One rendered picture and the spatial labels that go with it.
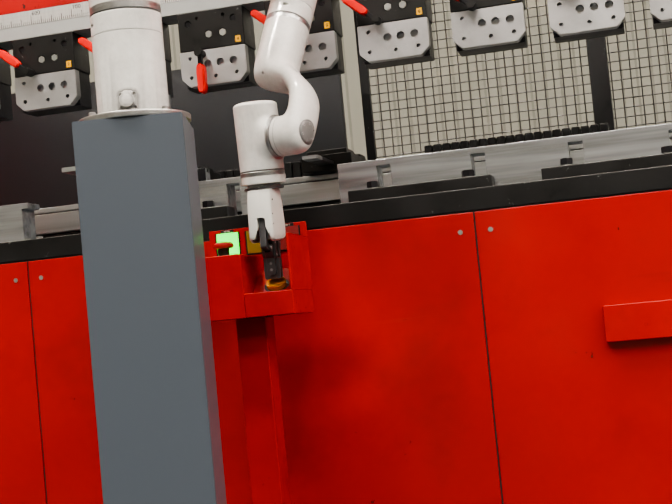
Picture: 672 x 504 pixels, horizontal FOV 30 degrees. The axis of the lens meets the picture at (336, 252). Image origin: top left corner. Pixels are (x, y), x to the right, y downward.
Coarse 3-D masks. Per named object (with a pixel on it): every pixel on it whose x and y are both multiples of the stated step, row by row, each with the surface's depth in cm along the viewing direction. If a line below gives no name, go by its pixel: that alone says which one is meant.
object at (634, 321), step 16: (624, 304) 238; (640, 304) 238; (656, 304) 237; (608, 320) 239; (624, 320) 238; (640, 320) 238; (656, 320) 237; (608, 336) 239; (624, 336) 238; (640, 336) 237; (656, 336) 237
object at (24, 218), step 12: (12, 204) 285; (24, 204) 284; (36, 204) 288; (0, 216) 285; (12, 216) 285; (24, 216) 285; (0, 228) 285; (12, 228) 285; (24, 228) 285; (0, 240) 285; (12, 240) 285
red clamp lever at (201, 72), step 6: (198, 48) 270; (198, 54) 269; (204, 54) 271; (198, 60) 270; (198, 66) 270; (204, 66) 271; (198, 72) 270; (204, 72) 270; (198, 78) 270; (204, 78) 270; (198, 84) 270; (204, 84) 270; (204, 90) 270
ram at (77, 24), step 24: (0, 0) 286; (24, 0) 285; (48, 0) 283; (72, 0) 282; (192, 0) 275; (216, 0) 274; (240, 0) 272; (264, 0) 271; (48, 24) 283; (72, 24) 282; (168, 24) 284
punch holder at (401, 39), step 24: (360, 0) 266; (384, 0) 264; (408, 0) 263; (360, 24) 265; (384, 24) 264; (408, 24) 263; (360, 48) 265; (384, 48) 264; (408, 48) 263; (432, 48) 268
